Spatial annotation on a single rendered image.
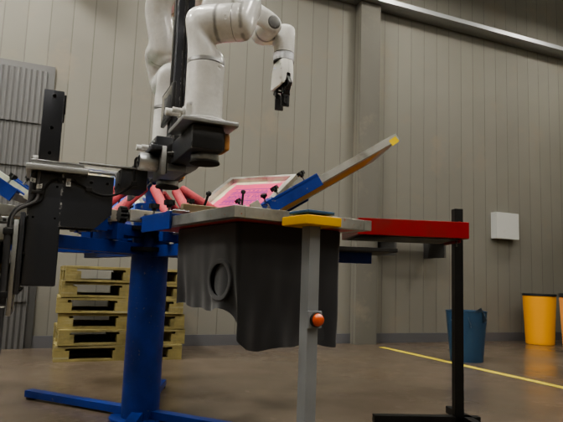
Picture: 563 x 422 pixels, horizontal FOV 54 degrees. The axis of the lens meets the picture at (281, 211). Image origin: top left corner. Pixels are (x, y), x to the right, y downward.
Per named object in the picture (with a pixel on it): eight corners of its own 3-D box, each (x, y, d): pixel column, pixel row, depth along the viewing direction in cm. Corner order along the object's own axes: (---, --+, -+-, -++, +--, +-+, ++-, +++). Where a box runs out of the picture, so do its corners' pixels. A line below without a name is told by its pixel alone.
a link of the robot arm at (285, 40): (259, 14, 193) (250, 26, 201) (258, 43, 191) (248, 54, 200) (298, 24, 199) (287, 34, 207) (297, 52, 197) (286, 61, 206)
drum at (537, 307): (538, 342, 791) (537, 293, 799) (565, 346, 750) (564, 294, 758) (515, 342, 774) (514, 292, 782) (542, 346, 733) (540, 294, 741)
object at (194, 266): (252, 330, 185) (256, 223, 190) (229, 331, 180) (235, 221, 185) (193, 319, 223) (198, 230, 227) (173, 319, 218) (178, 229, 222)
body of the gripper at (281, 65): (268, 62, 202) (267, 91, 201) (279, 52, 193) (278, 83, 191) (286, 65, 205) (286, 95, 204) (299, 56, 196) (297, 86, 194)
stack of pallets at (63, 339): (167, 347, 582) (172, 270, 592) (186, 359, 509) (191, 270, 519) (49, 350, 537) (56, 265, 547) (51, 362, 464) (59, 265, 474)
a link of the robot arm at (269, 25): (214, 18, 194) (265, 51, 201) (225, 2, 182) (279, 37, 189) (224, 0, 196) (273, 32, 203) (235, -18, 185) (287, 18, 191)
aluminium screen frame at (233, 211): (371, 231, 205) (371, 220, 205) (234, 216, 172) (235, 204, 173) (258, 239, 269) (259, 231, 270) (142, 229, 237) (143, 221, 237)
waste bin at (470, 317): (501, 362, 558) (500, 307, 565) (475, 365, 534) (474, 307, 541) (462, 357, 597) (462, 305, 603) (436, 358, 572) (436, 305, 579)
